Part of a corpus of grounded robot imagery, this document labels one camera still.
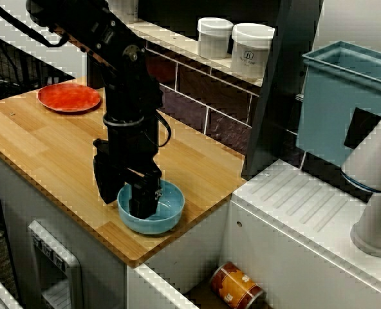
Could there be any light blue bowl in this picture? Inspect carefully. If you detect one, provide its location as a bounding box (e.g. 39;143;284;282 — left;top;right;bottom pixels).
116;179;186;235

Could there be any plain white lidded jar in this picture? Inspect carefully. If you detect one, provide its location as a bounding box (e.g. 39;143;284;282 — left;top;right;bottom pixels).
197;17;234;60

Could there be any grey faucet base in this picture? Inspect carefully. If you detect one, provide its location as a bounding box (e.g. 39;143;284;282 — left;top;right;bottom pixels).
340;96;381;258

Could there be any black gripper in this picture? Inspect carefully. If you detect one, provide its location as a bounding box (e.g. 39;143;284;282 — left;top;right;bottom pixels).
92;117;163;219

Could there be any white jar with printed label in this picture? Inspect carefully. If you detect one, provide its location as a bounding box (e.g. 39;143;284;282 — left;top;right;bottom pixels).
230;22;275;80
108;0;139;20

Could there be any red orange plate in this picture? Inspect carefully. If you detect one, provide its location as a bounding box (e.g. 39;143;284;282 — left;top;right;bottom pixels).
37;84;102;115

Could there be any orange soup can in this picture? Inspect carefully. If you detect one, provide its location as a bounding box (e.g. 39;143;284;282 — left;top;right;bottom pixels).
209;261;265;305

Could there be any white sink unit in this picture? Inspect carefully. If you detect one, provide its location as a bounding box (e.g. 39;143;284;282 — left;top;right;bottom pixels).
127;159;381;309

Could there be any cream shelf ledge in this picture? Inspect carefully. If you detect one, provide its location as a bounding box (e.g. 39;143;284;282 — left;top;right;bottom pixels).
125;17;265;88

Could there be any teal plastic bin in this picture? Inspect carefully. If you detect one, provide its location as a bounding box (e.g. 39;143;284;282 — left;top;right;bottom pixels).
296;41;381;181

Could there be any dark upright shelf post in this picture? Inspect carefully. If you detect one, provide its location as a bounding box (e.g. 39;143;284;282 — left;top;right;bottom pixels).
241;0;325;181

